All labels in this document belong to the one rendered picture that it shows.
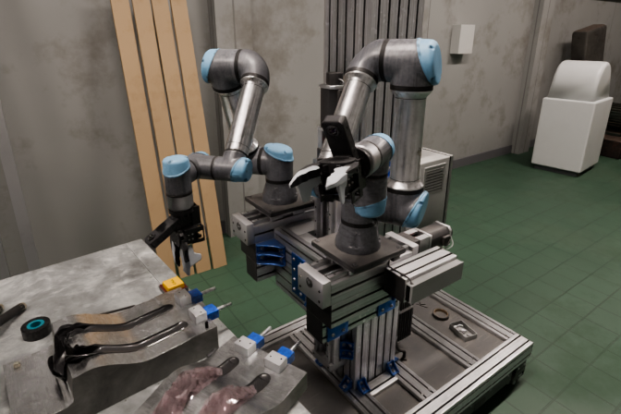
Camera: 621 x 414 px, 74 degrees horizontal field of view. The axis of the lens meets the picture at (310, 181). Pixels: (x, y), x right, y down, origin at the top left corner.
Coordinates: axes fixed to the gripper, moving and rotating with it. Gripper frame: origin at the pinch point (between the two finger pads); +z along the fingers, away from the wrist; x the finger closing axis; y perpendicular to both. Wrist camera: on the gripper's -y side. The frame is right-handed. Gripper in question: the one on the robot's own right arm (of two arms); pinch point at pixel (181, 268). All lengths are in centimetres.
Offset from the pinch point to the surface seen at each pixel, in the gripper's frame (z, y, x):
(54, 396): 14.8, -39.4, -12.2
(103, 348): 9.2, -26.5, -9.9
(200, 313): 9.2, -0.5, -12.9
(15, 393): 14.8, -46.5, -4.8
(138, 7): -85, 60, 183
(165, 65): -49, 72, 178
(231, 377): 14.9, -3.2, -34.7
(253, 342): 12.7, 6.9, -29.6
